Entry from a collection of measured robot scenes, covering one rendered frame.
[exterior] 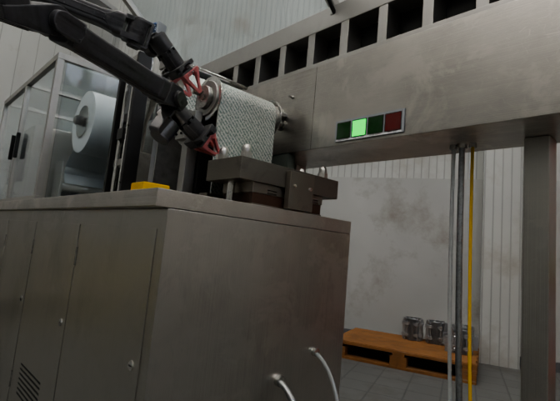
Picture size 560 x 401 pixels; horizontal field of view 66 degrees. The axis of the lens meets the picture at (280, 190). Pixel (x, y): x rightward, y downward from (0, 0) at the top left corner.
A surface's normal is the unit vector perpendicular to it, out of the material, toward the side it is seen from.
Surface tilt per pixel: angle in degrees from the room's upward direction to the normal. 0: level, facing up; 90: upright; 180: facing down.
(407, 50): 90
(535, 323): 90
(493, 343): 90
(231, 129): 90
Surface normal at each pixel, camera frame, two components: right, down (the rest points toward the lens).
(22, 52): 0.92, 0.03
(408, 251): -0.39, -0.16
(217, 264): 0.68, -0.04
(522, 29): -0.72, -0.16
